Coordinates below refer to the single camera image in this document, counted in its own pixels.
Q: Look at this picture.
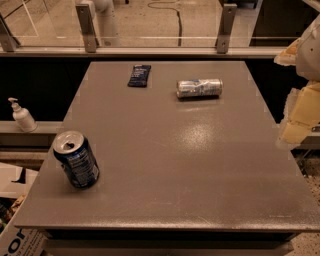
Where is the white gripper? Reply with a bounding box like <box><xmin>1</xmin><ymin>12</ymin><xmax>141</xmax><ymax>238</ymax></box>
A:
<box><xmin>274</xmin><ymin>15</ymin><xmax>320</xmax><ymax>149</ymax></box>

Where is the blue pepsi can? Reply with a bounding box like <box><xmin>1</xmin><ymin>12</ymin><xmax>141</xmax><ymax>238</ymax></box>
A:
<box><xmin>53</xmin><ymin>131</ymin><xmax>100</xmax><ymax>189</ymax></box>

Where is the silver redbull can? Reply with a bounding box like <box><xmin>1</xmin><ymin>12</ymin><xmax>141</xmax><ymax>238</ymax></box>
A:
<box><xmin>176</xmin><ymin>79</ymin><xmax>223</xmax><ymax>98</ymax></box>

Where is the dark blue snack packet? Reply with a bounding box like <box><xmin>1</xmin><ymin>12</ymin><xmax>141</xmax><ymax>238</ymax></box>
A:
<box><xmin>128</xmin><ymin>65</ymin><xmax>151</xmax><ymax>87</ymax></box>

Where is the white pipe behind glass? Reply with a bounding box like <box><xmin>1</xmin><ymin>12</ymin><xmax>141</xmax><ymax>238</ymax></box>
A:
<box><xmin>93</xmin><ymin>0</ymin><xmax>119</xmax><ymax>47</ymax></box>

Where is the white pump dispenser bottle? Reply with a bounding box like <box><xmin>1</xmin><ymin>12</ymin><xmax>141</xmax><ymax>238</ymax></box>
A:
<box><xmin>8</xmin><ymin>97</ymin><xmax>37</xmax><ymax>132</ymax></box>

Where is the white cardboard box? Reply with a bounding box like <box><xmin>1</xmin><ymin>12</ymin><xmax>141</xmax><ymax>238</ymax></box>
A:
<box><xmin>0</xmin><ymin>163</ymin><xmax>45</xmax><ymax>256</ymax></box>

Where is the right metal railing bracket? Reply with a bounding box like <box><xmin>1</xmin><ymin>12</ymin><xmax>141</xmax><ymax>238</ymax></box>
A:
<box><xmin>216</xmin><ymin>3</ymin><xmax>237</xmax><ymax>54</ymax></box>

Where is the metal railing bracket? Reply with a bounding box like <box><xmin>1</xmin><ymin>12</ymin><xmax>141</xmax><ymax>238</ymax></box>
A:
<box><xmin>75</xmin><ymin>0</ymin><xmax>98</xmax><ymax>53</ymax></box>
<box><xmin>0</xmin><ymin>13</ymin><xmax>20</xmax><ymax>52</ymax></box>
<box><xmin>216</xmin><ymin>3</ymin><xmax>237</xmax><ymax>54</ymax></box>

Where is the black floor cable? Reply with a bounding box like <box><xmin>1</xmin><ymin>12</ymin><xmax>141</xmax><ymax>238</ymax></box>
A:
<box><xmin>147</xmin><ymin>0</ymin><xmax>184</xmax><ymax>47</ymax></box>

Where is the middle metal railing bracket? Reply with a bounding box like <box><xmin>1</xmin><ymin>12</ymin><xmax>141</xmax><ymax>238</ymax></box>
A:
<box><xmin>75</xmin><ymin>0</ymin><xmax>98</xmax><ymax>53</ymax></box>

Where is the left metal railing bracket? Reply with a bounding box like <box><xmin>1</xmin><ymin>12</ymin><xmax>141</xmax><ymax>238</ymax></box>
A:
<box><xmin>0</xmin><ymin>13</ymin><xmax>20</xmax><ymax>52</ymax></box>

